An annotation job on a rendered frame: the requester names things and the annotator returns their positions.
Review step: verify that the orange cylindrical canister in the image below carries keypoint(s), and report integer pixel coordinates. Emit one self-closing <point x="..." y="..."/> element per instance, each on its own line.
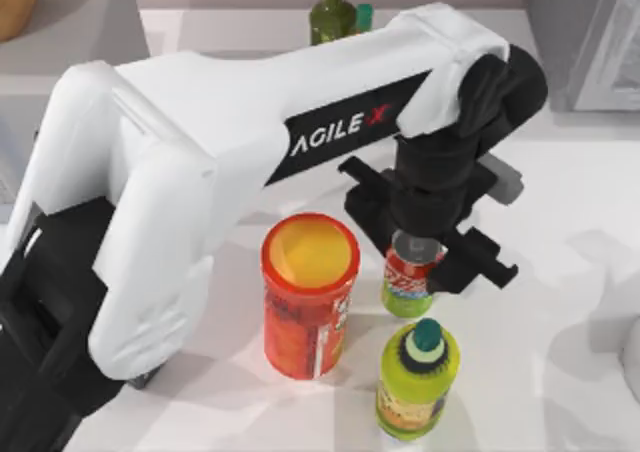
<point x="305" y="302"/>

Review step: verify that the small green bottle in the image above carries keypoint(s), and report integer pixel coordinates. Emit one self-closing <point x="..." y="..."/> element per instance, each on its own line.
<point x="365" y="19"/>

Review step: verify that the olive green glass bottle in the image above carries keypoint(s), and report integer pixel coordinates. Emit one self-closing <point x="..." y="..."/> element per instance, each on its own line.
<point x="327" y="19"/>

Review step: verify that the red and green can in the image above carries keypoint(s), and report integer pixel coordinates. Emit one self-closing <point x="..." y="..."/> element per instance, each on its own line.
<point x="407" y="287"/>

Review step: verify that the wooden basket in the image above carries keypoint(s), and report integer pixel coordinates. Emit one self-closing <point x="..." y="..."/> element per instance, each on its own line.
<point x="17" y="2"/>

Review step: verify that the yellow-green bottle with teal cap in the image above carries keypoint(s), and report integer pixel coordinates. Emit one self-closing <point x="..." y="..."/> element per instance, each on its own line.
<point x="415" y="387"/>

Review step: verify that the pale grey cabinet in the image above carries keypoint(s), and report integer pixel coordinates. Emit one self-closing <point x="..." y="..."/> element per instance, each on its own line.
<point x="595" y="37"/>

